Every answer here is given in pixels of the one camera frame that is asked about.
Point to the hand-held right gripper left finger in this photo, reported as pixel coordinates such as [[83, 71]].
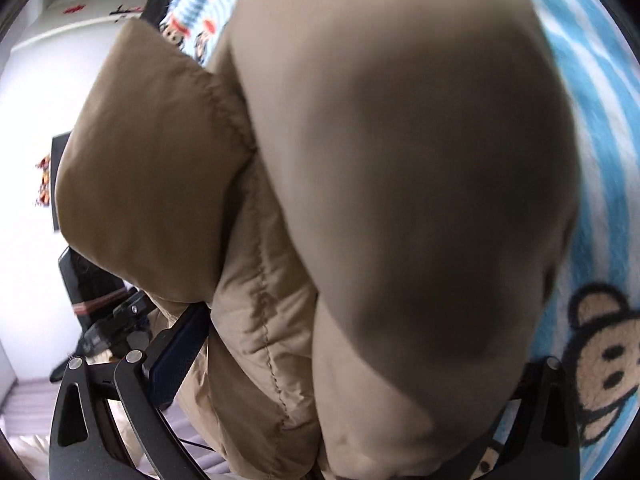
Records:
[[177, 355]]

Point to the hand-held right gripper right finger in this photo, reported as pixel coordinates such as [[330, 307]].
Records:
[[556, 410]]

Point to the purple bed sheet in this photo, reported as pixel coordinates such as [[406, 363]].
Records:
[[30, 405]]

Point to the dark monitor screen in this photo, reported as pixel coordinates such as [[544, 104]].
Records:
[[61, 185]]

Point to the black office chair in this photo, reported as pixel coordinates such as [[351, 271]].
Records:
[[90, 275]]

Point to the monkey print striped blanket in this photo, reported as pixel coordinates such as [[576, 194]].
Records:
[[595, 210]]

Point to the red wall decoration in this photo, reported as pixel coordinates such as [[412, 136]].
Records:
[[43, 180]]

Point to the tan puffer jacket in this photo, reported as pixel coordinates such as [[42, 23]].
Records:
[[375, 210]]

